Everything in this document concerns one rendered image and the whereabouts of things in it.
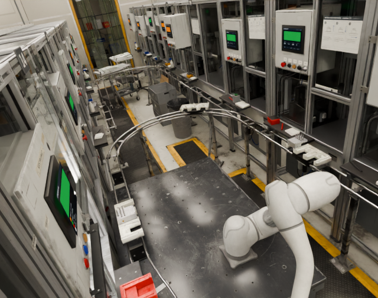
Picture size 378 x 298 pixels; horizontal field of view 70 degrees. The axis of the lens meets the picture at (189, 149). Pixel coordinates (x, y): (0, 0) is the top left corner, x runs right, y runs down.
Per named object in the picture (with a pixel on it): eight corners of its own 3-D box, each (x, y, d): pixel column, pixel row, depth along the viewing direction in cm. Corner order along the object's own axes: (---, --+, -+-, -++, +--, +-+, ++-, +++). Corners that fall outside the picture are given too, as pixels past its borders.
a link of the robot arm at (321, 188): (241, 219, 174) (269, 207, 180) (253, 243, 168) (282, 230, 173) (291, 175, 106) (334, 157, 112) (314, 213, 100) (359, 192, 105)
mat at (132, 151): (172, 180, 362) (172, 179, 362) (130, 195, 348) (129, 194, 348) (116, 84, 850) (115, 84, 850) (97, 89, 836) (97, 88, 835)
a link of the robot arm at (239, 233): (220, 242, 171) (216, 217, 160) (244, 231, 176) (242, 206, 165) (232, 261, 157) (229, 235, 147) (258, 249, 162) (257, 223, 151)
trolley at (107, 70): (111, 110, 641) (98, 70, 594) (102, 106, 682) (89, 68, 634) (142, 99, 684) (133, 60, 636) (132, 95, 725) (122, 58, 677)
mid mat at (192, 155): (222, 164, 377) (222, 163, 376) (186, 177, 364) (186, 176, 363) (195, 136, 460) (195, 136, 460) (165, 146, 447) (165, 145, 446)
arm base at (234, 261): (240, 232, 182) (239, 226, 179) (258, 257, 164) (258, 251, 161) (215, 243, 178) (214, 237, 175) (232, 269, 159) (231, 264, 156)
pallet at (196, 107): (181, 115, 346) (179, 108, 341) (182, 111, 357) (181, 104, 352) (208, 113, 337) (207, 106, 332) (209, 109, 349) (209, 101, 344)
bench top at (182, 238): (326, 282, 148) (326, 277, 146) (142, 381, 123) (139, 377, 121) (210, 159, 273) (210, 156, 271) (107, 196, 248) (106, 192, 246)
